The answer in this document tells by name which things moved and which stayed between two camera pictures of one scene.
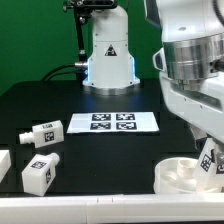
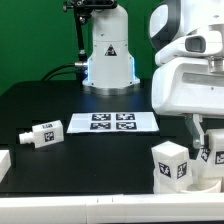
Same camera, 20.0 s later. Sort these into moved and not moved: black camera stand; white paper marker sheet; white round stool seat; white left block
Moved: white round stool seat
Not moved: black camera stand; white left block; white paper marker sheet
